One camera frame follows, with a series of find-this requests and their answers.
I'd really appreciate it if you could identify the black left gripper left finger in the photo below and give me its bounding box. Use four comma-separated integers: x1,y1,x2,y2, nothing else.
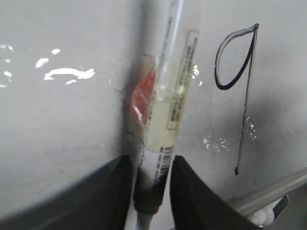
0,155,132,230

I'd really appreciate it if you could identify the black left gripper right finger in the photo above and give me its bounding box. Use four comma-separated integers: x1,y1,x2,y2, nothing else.
170,156,260,230

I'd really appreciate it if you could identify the white black whiteboard marker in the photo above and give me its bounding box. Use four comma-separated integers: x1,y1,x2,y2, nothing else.
133,0,201,230

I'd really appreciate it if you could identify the white whiteboard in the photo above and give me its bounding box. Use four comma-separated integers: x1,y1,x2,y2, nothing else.
0,0,307,216

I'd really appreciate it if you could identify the white marker in tray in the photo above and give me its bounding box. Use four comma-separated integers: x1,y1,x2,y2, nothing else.
247,195,289,227

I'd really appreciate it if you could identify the orange magnet under tape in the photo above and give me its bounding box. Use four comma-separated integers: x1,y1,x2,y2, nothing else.
122,55,159,135

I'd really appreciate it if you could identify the aluminium whiteboard tray rail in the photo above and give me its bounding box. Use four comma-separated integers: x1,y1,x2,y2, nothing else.
226,168,307,216

